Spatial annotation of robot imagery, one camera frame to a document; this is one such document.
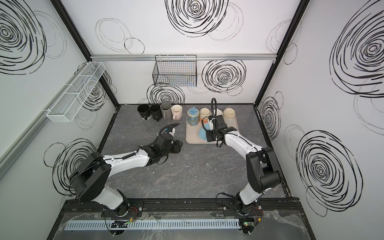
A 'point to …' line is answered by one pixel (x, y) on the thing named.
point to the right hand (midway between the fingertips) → (208, 134)
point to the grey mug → (166, 110)
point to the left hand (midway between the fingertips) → (182, 142)
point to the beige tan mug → (229, 113)
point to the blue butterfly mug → (193, 116)
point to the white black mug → (144, 111)
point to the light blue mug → (202, 133)
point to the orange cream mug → (204, 112)
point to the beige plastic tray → (192, 135)
